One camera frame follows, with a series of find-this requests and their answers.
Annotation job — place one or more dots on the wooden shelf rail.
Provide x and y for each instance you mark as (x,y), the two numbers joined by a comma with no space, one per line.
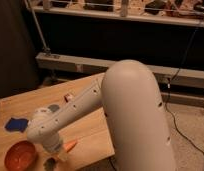
(128,13)

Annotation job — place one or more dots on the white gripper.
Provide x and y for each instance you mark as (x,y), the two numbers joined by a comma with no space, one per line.
(53,146)

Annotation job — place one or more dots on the small red white object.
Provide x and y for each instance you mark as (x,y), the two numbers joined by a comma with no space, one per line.
(68,97)

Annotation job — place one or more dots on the blue cup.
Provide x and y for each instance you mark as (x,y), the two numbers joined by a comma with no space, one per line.
(53,107)

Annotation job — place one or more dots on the orange red bowl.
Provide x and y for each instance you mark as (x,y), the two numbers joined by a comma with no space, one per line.
(21,156)

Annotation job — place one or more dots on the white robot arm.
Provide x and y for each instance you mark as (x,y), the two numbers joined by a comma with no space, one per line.
(129,95)

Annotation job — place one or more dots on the blue cloth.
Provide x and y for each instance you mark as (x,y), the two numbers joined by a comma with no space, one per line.
(16,124)

